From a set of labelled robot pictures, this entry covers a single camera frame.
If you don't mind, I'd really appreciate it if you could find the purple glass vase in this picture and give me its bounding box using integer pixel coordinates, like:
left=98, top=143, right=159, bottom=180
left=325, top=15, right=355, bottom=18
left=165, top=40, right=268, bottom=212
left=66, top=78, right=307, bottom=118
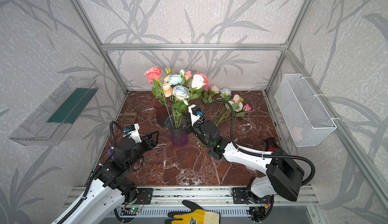
left=165, top=115, right=188, bottom=147

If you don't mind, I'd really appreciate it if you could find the red glass vase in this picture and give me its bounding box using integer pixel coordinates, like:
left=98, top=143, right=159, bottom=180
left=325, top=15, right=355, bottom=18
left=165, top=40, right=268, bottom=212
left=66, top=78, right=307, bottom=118
left=151, top=97, right=169, bottom=127

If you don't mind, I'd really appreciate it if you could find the white blue rose stem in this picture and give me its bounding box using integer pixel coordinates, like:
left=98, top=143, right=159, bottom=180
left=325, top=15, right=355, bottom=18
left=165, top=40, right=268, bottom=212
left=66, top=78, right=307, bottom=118
left=172, top=85, right=191, bottom=129

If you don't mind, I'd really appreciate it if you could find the peach flower stem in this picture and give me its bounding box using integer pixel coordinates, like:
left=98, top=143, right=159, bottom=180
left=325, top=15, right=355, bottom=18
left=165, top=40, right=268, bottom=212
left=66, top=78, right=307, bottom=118
left=158, top=67, right=173, bottom=120

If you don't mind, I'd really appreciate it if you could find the cream white rose stem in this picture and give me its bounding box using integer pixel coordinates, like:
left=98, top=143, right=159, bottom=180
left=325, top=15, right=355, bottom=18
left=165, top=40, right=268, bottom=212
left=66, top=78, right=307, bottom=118
left=183, top=74, right=205, bottom=104

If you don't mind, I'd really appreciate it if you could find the light blue flower stem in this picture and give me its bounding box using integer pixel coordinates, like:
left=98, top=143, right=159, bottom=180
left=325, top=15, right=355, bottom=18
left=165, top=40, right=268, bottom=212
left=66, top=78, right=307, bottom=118
left=168, top=68, right=186, bottom=128

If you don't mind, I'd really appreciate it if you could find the red pink rose stem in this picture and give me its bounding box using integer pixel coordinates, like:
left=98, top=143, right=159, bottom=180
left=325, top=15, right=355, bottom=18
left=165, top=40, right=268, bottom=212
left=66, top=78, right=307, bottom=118
left=144, top=66, right=175, bottom=129

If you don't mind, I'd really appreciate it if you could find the coral pink rose stem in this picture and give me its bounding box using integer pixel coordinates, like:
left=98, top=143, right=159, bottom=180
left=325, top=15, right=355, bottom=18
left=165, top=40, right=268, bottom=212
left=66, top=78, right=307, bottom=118
left=197, top=72, right=209, bottom=87

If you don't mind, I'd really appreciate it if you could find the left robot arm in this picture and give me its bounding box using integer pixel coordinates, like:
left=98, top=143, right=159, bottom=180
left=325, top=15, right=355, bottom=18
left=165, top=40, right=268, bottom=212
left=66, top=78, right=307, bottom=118
left=54, top=124, right=159, bottom=224

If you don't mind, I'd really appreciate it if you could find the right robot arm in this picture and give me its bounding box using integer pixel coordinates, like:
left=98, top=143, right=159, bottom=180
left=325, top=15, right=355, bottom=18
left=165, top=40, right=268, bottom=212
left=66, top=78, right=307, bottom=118
left=186, top=104, right=316, bottom=202

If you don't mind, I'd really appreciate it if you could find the pile of artificial flowers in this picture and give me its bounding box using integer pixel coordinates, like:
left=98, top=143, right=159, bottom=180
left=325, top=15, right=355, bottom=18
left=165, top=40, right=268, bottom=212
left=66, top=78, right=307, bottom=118
left=202, top=84, right=252, bottom=126

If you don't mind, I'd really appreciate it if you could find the purple plastic hook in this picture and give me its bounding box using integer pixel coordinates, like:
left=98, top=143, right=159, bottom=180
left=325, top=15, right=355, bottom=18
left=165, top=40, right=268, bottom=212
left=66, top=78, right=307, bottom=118
left=107, top=143, right=114, bottom=156

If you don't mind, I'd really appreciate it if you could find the yellow black work glove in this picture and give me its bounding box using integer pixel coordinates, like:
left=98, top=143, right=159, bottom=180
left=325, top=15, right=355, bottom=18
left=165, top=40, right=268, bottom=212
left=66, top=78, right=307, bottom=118
left=165, top=200, right=221, bottom=224

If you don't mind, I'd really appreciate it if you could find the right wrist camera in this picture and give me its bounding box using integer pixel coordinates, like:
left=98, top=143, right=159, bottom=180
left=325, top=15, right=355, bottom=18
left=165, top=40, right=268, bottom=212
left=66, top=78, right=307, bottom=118
left=188, top=104, right=204, bottom=128

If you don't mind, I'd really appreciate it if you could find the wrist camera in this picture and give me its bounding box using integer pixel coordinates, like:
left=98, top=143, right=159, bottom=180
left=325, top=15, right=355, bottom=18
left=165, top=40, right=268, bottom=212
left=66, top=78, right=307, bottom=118
left=188, top=104, right=204, bottom=128
left=123, top=124, right=141, bottom=143

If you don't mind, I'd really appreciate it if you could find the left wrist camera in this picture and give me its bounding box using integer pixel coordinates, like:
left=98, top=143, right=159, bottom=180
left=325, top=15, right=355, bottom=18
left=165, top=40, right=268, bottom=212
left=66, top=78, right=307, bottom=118
left=123, top=124, right=141, bottom=143

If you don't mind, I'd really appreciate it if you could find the clear plastic wall tray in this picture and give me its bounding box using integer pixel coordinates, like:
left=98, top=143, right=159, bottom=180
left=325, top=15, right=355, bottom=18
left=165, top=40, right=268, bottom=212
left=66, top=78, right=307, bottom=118
left=9, top=76, right=99, bottom=146

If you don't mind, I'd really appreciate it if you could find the white wire basket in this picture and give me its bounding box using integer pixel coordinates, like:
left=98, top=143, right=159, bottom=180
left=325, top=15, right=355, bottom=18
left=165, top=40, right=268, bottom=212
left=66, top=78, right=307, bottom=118
left=275, top=74, right=337, bottom=147

